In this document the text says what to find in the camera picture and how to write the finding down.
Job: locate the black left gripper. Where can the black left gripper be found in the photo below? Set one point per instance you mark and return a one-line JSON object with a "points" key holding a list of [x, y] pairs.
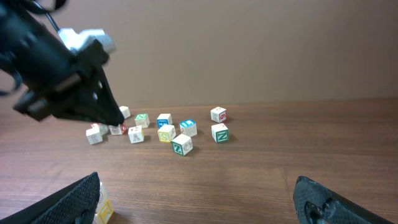
{"points": [[64, 84]]}

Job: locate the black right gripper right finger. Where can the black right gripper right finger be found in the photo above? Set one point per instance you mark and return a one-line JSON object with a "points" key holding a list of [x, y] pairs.
{"points": [[316, 204]]}

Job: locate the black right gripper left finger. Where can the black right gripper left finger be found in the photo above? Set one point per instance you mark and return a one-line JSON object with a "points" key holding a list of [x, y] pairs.
{"points": [[75, 203]]}

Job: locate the white mushroom picture block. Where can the white mushroom picture block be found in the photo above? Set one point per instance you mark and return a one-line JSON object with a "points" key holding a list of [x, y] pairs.
{"points": [[104, 208]]}

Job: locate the green N block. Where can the green N block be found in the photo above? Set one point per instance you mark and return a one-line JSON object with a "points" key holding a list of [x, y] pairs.
{"points": [[142, 120]]}

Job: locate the yellow-sided S block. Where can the yellow-sided S block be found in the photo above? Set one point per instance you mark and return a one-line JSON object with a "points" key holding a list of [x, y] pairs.
{"points": [[166, 133]]}

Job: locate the blue L block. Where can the blue L block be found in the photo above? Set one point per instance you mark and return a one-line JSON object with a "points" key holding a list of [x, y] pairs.
{"points": [[188, 127]]}

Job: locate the green Z block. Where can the green Z block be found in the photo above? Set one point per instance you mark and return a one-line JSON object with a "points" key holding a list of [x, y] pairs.
{"points": [[220, 133], [182, 144]]}

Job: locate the white plain block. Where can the white plain block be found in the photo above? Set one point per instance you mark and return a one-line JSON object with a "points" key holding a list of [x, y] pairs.
{"points": [[103, 128]]}

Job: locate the red-sided block top left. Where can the red-sided block top left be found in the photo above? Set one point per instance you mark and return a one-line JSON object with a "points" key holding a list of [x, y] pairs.
{"points": [[125, 111]]}

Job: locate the white blue-sided block left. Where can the white blue-sided block left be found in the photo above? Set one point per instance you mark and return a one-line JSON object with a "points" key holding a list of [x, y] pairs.
{"points": [[94, 136]]}

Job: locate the red I block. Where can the red I block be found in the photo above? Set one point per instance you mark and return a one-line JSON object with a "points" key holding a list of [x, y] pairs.
{"points": [[120, 129]]}

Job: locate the white block far right top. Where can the white block far right top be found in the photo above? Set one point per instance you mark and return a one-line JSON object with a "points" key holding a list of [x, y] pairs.
{"points": [[218, 114]]}

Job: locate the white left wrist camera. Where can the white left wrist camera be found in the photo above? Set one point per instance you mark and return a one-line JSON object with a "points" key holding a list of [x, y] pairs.
{"points": [[75, 42]]}

